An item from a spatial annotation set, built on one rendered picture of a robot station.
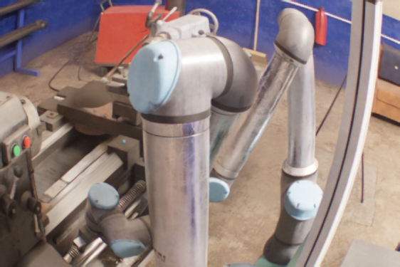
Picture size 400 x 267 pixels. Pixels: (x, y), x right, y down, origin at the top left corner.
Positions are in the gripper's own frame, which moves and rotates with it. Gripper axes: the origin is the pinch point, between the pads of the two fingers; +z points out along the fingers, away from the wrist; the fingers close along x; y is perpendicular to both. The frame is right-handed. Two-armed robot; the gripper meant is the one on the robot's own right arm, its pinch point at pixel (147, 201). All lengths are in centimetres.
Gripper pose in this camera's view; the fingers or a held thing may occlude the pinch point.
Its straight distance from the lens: 175.7
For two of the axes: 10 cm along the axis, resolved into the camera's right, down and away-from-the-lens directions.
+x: 3.6, -3.0, 8.8
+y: 8.0, 5.9, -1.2
